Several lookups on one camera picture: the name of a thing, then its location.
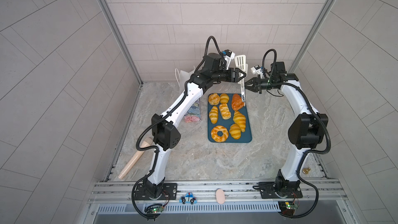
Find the right circuit board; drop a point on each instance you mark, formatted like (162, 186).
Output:
(287, 208)

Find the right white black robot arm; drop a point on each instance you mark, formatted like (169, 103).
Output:
(308, 133)

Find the small yellow striped bun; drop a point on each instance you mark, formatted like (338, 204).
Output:
(224, 98)

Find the circuit board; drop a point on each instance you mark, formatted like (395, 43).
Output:
(154, 209)
(287, 208)

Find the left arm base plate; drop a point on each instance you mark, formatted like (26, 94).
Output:
(164, 191)

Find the teal rectangular tray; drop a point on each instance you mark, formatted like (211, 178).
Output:
(246, 137)

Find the ring shaped donut bread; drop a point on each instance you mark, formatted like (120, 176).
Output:
(219, 134)

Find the reddish brown croissant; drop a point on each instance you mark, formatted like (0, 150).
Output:
(237, 102)

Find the left yellow striped croissant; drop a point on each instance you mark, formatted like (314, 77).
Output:
(213, 115)

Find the gold chess piece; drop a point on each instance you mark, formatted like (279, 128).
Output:
(306, 171)

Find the metal tongs with white tips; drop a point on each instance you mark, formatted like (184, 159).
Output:
(240, 62)

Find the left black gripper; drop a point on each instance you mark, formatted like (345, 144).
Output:
(231, 79)

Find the small bottom striped croissant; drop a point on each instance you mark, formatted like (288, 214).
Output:
(235, 131)

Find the left circuit board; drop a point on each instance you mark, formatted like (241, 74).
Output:
(154, 209)

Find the aluminium rail frame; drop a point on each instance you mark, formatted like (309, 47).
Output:
(241, 197)

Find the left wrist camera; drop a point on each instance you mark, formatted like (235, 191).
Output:
(228, 56)

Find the right large striped croissant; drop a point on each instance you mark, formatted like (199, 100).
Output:
(240, 120)

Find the blue toy car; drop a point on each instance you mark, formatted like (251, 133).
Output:
(188, 198)

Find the middle braided bread roll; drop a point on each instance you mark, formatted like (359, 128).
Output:
(224, 111)

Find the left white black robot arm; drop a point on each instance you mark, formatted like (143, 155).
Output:
(162, 135)

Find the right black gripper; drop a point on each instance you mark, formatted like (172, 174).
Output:
(258, 84)

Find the floral paper gift bag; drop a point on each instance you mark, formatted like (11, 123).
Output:
(189, 110)

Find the round swirl bun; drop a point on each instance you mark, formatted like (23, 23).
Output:
(214, 99)

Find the pink oval eraser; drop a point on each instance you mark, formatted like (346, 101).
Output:
(220, 196)

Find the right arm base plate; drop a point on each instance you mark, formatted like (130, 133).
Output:
(280, 190)

